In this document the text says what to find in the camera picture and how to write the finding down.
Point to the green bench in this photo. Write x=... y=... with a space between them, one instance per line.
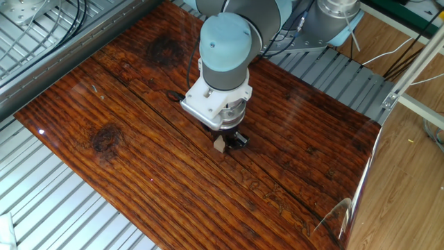
x=409 y=10

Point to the white cloth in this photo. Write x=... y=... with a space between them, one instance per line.
x=7 y=231

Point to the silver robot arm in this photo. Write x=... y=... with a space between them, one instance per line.
x=225 y=52

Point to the silver perforated mount plate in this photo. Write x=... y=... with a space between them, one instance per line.
x=21 y=10

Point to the aluminium frame post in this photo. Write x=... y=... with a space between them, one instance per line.
x=412 y=69

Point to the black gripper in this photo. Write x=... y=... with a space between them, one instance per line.
x=230 y=133

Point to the glossy wood grain mat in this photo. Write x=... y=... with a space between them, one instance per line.
x=225 y=180

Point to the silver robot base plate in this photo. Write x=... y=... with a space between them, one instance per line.
x=298 y=44

